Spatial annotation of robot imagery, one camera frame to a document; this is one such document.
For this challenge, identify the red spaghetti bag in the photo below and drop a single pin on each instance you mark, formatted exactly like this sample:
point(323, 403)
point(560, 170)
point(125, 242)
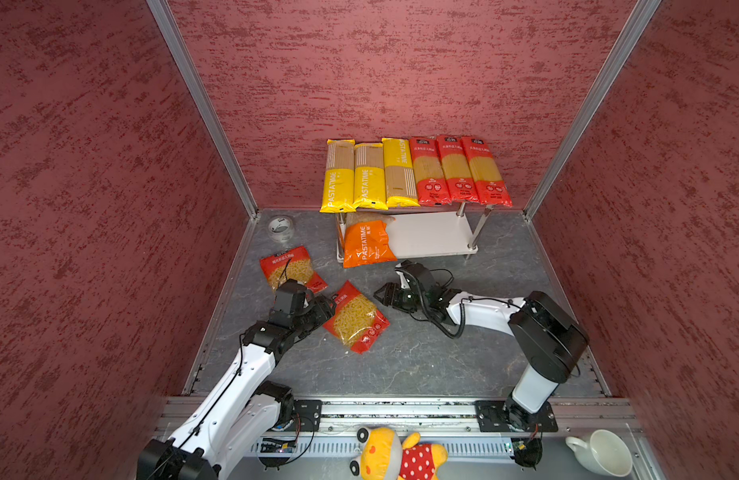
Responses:
point(489, 183)
point(456, 169)
point(430, 180)

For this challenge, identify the white two-tier shelf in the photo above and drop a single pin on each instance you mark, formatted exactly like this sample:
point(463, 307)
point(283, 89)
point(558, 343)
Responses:
point(422, 232)

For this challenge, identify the aluminium corner post left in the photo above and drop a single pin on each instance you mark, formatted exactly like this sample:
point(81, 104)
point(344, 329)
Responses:
point(169, 29)

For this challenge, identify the white ceramic cup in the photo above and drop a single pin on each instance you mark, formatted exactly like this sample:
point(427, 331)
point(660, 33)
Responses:
point(602, 452)

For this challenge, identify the red macaroni bag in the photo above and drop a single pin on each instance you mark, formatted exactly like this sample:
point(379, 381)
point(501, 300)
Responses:
point(295, 264)

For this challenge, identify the red spaghetti bag front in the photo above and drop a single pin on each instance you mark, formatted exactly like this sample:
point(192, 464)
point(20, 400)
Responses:
point(489, 183)

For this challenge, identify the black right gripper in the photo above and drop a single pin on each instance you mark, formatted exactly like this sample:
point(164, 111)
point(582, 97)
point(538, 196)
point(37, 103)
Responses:
point(390, 297)

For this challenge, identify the yellow spaghetti bag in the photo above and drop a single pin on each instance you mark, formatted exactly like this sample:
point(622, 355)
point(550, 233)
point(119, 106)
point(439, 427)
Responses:
point(369, 187)
point(400, 185)
point(339, 185)

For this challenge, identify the aluminium corner post right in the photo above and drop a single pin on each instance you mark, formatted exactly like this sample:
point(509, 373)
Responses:
point(630, 34)

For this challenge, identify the yellow plush toy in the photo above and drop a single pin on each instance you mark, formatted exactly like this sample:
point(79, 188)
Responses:
point(385, 456)

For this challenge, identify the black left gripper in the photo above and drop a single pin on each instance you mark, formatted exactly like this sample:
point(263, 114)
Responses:
point(323, 311)

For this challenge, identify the orange macaroni bag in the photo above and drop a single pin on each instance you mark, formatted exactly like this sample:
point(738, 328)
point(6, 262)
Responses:
point(366, 240)

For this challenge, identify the red spaghetti bag back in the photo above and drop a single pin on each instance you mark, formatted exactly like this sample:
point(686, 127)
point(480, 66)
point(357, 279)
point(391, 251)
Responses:
point(456, 169)

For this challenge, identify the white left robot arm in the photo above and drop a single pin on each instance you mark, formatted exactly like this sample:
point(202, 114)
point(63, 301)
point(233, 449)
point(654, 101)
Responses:
point(231, 384)

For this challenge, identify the aluminium corner post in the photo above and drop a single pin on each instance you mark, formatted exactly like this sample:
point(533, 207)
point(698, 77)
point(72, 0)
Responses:
point(630, 34)
point(169, 29)

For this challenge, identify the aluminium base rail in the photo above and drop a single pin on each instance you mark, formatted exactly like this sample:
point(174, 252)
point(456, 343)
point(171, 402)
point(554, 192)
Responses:
point(328, 427)

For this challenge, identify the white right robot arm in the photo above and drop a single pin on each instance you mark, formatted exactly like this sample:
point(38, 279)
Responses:
point(550, 339)

